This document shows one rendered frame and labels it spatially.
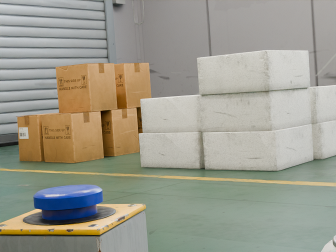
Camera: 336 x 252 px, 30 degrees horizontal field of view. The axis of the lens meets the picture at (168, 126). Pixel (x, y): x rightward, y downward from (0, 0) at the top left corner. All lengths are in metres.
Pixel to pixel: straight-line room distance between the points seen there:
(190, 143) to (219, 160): 0.19
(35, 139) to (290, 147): 1.83
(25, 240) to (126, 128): 3.78
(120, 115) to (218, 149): 1.25
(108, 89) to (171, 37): 3.04
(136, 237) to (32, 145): 3.80
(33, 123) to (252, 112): 1.73
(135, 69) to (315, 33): 2.29
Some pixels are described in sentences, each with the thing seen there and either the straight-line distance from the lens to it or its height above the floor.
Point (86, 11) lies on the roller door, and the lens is 6.69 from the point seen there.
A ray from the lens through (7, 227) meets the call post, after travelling 0.36.
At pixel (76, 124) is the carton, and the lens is 3.83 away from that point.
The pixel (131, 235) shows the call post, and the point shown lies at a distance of 0.37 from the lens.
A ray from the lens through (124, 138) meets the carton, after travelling 4.11.
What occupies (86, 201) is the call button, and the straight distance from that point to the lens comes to 0.36.
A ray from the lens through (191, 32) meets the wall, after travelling 6.82.
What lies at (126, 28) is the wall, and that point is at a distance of 7.18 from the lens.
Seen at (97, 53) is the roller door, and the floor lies 0.85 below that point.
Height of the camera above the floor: 0.38
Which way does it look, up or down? 3 degrees down
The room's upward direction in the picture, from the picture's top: 4 degrees counter-clockwise
